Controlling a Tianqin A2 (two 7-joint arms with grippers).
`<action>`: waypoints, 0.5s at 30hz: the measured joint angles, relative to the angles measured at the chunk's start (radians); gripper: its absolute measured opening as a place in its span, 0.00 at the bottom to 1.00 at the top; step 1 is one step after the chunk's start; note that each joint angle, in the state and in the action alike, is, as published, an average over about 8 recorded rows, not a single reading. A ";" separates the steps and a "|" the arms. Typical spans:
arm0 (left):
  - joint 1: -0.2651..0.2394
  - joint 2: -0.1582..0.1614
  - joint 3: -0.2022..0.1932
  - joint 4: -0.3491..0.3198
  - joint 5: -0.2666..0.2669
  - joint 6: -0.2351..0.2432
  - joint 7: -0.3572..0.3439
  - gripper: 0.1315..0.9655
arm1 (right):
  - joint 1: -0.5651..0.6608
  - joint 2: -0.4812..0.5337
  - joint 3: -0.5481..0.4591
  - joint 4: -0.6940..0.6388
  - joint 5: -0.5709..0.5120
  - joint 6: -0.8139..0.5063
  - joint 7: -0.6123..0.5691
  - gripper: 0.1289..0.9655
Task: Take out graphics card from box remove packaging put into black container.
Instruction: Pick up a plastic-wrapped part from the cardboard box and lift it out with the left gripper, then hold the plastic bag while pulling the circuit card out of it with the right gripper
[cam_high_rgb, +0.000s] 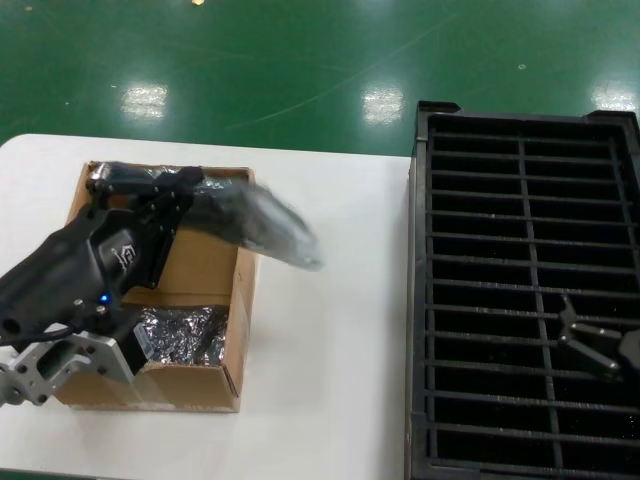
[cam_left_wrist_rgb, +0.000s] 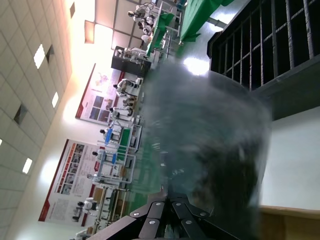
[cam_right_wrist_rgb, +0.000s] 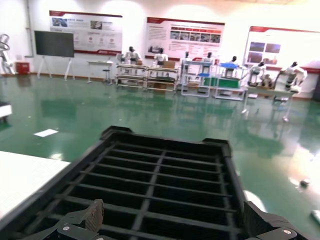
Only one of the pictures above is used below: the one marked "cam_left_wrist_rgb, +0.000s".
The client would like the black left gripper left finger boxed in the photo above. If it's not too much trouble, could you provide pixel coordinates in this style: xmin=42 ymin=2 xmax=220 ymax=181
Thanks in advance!
xmin=86 ymin=199 xmax=168 ymax=240

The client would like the black slotted plastic container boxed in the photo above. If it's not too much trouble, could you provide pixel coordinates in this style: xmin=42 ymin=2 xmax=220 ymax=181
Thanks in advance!
xmin=206 ymin=0 xmax=320 ymax=122

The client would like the white rack with green mat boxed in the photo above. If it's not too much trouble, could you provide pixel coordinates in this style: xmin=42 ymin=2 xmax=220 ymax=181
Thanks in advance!
xmin=96 ymin=124 xmax=144 ymax=154

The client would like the beige open window panel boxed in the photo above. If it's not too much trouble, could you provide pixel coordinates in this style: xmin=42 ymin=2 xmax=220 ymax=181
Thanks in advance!
xmin=84 ymin=19 xmax=96 ymax=45

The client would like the translucent antistatic bag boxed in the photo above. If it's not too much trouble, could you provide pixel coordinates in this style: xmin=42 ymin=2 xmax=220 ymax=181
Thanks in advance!
xmin=141 ymin=62 xmax=273 ymax=240

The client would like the brown cardboard box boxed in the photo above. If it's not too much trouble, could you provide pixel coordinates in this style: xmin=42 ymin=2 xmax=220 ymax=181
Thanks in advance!
xmin=258 ymin=205 xmax=320 ymax=240

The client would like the white wheeled humanoid robot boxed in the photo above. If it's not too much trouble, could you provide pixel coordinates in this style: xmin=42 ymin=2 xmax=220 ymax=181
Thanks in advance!
xmin=116 ymin=47 xmax=152 ymax=65

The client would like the red-framed map poster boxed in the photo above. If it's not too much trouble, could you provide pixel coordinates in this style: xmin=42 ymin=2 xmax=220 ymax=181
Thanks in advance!
xmin=74 ymin=63 xmax=126 ymax=124

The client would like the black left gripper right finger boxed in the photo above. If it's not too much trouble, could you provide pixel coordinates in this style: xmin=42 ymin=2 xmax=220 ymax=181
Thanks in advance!
xmin=168 ymin=199 xmax=253 ymax=240

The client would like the table with draped green cloth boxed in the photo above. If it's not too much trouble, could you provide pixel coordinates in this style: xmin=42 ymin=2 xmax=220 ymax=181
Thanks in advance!
xmin=178 ymin=0 xmax=235 ymax=45

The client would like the green-topped work table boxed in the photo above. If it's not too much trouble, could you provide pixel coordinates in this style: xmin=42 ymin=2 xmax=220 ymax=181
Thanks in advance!
xmin=144 ymin=12 xmax=176 ymax=58

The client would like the white tube frame rack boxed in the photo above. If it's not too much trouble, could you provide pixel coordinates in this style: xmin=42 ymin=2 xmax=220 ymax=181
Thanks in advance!
xmin=95 ymin=149 xmax=138 ymax=185

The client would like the black equipment cabinet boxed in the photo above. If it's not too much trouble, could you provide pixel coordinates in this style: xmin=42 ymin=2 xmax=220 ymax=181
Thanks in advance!
xmin=110 ymin=45 xmax=153 ymax=78

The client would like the red-framed photo grid poster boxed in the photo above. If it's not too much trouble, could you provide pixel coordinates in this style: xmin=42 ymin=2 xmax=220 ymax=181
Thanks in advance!
xmin=38 ymin=138 xmax=101 ymax=228

